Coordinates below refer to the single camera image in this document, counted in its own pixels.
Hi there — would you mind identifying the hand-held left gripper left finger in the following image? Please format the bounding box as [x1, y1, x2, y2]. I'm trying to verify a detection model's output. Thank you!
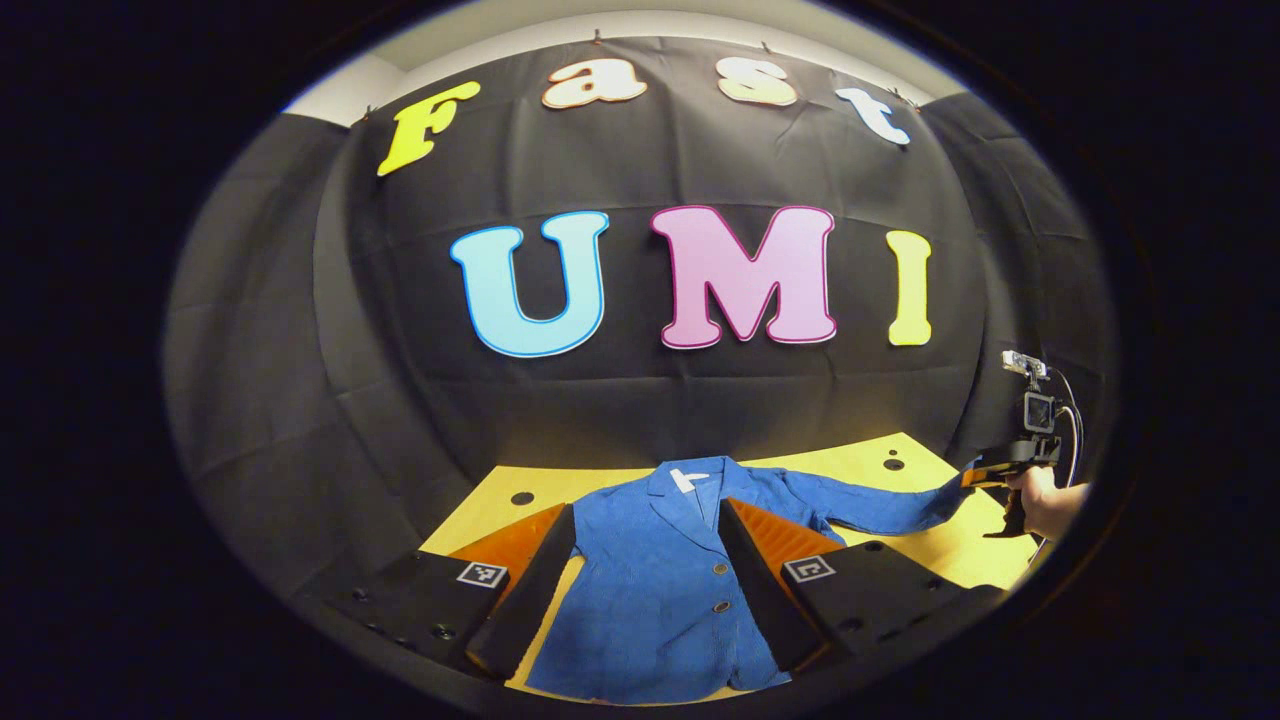
[325, 503, 579, 683]

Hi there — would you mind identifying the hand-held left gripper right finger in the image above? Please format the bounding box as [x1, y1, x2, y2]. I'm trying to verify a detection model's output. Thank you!
[714, 497, 1009, 683]

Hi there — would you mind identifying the blue jacket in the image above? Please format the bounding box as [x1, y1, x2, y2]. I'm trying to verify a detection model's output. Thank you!
[525, 455, 986, 706]

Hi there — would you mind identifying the black backdrop cloth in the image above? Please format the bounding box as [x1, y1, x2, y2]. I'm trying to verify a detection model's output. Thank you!
[165, 35, 1116, 601]

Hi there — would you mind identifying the black cable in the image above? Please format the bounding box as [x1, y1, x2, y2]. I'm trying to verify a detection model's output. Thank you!
[1045, 368, 1087, 481]

